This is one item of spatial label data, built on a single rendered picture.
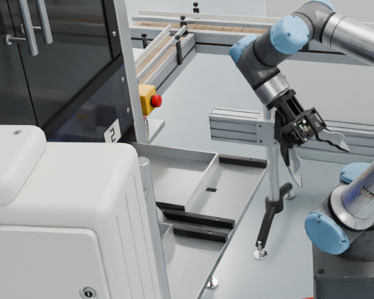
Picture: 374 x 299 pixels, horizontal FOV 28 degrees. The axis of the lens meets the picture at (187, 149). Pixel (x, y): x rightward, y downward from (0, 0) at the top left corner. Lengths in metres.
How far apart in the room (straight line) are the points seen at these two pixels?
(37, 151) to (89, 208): 0.13
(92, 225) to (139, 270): 0.16
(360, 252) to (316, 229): 0.21
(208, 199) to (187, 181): 0.11
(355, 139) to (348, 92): 0.62
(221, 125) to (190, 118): 1.11
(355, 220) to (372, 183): 0.12
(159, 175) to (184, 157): 0.10
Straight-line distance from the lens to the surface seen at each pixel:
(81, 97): 1.93
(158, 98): 2.27
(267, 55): 1.63
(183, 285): 1.77
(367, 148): 2.95
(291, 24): 1.61
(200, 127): 4.09
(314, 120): 1.68
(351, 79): 3.49
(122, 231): 0.96
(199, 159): 2.18
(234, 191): 2.05
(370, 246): 1.93
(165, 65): 2.65
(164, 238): 1.86
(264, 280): 3.06
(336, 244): 1.75
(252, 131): 3.04
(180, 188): 2.08
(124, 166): 0.98
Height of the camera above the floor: 2.07
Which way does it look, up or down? 32 degrees down
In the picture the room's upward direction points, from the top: 7 degrees counter-clockwise
